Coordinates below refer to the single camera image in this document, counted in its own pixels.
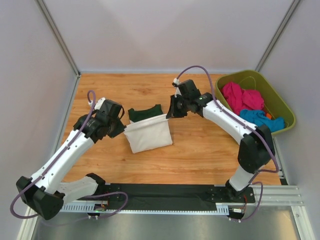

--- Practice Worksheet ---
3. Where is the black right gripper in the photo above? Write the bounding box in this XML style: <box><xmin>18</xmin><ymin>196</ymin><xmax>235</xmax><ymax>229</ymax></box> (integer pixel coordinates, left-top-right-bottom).
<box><xmin>167</xmin><ymin>94</ymin><xmax>190</xmax><ymax>119</ymax></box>

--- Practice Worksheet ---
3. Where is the white and green raglan t-shirt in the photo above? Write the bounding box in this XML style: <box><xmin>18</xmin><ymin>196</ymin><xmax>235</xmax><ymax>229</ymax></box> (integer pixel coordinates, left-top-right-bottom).
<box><xmin>124</xmin><ymin>104</ymin><xmax>173</xmax><ymax>154</ymax></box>

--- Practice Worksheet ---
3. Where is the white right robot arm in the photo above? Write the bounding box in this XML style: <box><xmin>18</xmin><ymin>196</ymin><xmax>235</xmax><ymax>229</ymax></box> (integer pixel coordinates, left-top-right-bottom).
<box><xmin>166</xmin><ymin>78</ymin><xmax>275</xmax><ymax>202</ymax></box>

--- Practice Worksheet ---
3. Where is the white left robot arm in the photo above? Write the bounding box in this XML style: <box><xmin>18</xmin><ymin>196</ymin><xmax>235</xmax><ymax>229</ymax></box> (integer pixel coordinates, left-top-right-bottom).
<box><xmin>14</xmin><ymin>98</ymin><xmax>125</xmax><ymax>220</ymax></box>

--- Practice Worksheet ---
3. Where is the magenta pink t-shirt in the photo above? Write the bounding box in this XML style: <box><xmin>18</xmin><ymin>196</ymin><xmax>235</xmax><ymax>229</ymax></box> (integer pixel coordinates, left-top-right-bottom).
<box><xmin>221</xmin><ymin>82</ymin><xmax>264</xmax><ymax>115</ymax></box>

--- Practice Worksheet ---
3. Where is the blue t-shirt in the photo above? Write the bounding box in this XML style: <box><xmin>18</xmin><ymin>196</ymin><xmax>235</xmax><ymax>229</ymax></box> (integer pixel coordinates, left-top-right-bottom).
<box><xmin>239</xmin><ymin>109</ymin><xmax>285</xmax><ymax>133</ymax></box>

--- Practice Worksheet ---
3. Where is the olive green plastic bin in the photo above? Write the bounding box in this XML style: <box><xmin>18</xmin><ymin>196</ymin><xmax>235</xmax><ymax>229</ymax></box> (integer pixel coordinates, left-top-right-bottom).
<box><xmin>215</xmin><ymin>70</ymin><xmax>296</xmax><ymax>136</ymax></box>

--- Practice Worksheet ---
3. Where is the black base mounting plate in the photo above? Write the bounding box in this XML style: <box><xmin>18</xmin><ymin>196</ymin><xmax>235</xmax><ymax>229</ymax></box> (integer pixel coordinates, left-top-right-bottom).
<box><xmin>99</xmin><ymin>183</ymin><xmax>256</xmax><ymax>207</ymax></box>

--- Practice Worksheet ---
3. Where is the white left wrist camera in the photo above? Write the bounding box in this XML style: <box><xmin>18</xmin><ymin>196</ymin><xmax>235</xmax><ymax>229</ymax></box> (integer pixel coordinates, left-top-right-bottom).
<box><xmin>88</xmin><ymin>97</ymin><xmax>106</xmax><ymax>110</ymax></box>

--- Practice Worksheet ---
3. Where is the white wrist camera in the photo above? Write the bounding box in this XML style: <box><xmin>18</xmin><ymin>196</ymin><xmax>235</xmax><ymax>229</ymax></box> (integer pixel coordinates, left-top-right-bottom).
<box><xmin>172</xmin><ymin>78</ymin><xmax>180</xmax><ymax>88</ymax></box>
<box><xmin>88</xmin><ymin>97</ymin><xmax>106</xmax><ymax>110</ymax></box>

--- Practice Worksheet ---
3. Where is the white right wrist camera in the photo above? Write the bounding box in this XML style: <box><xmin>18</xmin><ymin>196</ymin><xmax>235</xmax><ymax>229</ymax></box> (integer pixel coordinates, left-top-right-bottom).
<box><xmin>172</xmin><ymin>78</ymin><xmax>180</xmax><ymax>88</ymax></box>

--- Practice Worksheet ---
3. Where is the grey slotted cable duct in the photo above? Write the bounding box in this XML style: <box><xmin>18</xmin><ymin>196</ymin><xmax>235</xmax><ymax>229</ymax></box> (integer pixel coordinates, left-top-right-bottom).
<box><xmin>60</xmin><ymin>201</ymin><xmax>229</xmax><ymax>216</ymax></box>

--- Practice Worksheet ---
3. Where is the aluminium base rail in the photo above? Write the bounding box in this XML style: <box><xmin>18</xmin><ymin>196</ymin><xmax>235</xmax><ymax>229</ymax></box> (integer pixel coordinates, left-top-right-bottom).
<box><xmin>29</xmin><ymin>181</ymin><xmax>305</xmax><ymax>207</ymax></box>

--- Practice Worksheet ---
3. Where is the aluminium corner frame post left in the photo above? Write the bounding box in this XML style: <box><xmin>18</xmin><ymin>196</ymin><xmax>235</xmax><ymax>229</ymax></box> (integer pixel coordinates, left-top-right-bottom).
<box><xmin>35</xmin><ymin>0</ymin><xmax>81</xmax><ymax>77</ymax></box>

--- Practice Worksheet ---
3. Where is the aluminium corner frame post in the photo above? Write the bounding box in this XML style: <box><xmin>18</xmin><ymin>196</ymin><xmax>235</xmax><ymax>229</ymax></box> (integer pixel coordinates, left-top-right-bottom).
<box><xmin>35</xmin><ymin>0</ymin><xmax>81</xmax><ymax>77</ymax></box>
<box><xmin>255</xmin><ymin>0</ymin><xmax>302</xmax><ymax>72</ymax></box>

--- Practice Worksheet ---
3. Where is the aluminium corner frame post right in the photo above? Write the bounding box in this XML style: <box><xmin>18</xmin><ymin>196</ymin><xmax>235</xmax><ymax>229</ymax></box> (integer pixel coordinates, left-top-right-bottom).
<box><xmin>255</xmin><ymin>0</ymin><xmax>302</xmax><ymax>72</ymax></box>

